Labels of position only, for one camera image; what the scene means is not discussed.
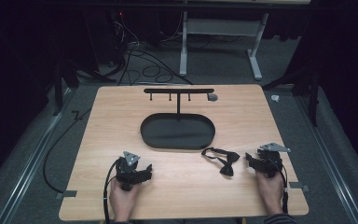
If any black hook rack with tray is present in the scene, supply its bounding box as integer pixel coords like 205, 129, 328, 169
140, 88, 216, 150

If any black bow tie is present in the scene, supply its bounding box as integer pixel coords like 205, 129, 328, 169
200, 147, 241, 177

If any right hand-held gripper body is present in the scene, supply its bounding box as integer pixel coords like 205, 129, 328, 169
255, 142, 292, 179

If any black floor cable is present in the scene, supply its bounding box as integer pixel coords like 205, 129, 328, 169
42, 106, 93, 194

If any grey tape patch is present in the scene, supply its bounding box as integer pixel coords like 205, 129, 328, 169
288, 181, 311, 193
55, 189, 78, 201

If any grey metal desk frame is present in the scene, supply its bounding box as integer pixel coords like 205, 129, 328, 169
178, 10, 270, 81

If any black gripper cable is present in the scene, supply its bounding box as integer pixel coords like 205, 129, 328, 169
103, 158, 121, 224
268, 158, 290, 215

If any black tripod stand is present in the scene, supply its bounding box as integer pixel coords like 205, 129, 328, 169
261, 66, 321, 128
51, 57, 117, 117

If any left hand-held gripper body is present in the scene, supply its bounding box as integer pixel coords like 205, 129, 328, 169
115, 150, 145, 191

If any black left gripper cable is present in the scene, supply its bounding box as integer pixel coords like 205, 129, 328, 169
103, 158, 121, 224

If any metal floor rail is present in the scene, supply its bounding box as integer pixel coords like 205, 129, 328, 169
294, 92, 358, 224
0, 88, 75, 224

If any person's left hand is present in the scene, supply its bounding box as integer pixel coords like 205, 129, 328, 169
108, 178, 142, 222

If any tangle of floor cables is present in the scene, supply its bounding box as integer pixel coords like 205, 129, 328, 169
106, 11, 195, 86

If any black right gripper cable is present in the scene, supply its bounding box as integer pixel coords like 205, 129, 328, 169
268, 158, 290, 215

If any person's right hand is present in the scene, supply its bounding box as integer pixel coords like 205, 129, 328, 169
255, 169, 285, 217

